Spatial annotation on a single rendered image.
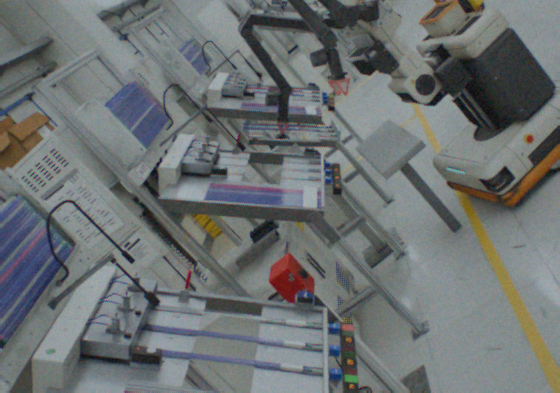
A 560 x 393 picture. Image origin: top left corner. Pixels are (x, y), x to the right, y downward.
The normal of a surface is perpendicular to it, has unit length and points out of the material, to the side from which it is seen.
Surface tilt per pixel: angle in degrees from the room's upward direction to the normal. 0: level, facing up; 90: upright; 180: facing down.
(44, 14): 90
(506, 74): 90
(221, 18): 90
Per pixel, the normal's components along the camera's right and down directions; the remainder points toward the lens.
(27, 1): -0.05, 0.33
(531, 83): 0.23, 0.08
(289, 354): 0.11, -0.94
